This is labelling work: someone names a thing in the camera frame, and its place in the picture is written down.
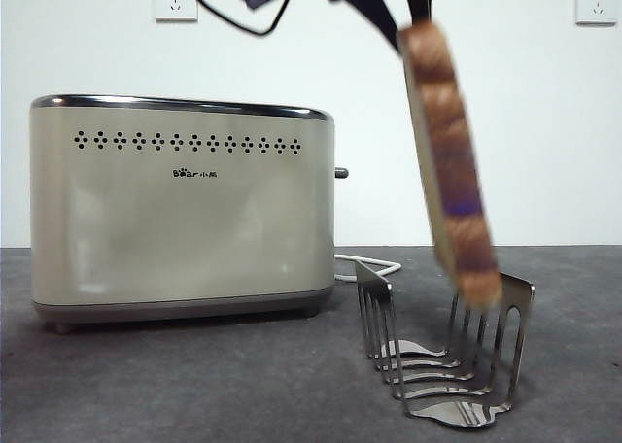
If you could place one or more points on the slice of toast bread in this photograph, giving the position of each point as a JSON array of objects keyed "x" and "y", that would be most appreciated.
[{"x": 447, "y": 146}]

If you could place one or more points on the white wall outlet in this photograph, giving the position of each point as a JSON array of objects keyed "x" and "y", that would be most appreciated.
[
  {"x": 170, "y": 10},
  {"x": 594, "y": 3}
]

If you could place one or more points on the cream toaster with chrome top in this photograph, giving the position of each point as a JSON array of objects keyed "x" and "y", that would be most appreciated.
[{"x": 184, "y": 219}]

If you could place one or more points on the grey toaster lever knob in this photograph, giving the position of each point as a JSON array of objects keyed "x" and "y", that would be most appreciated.
[{"x": 341, "y": 173}]

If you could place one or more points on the steel toast rack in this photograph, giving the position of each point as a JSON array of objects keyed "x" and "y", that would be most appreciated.
[{"x": 457, "y": 409}]

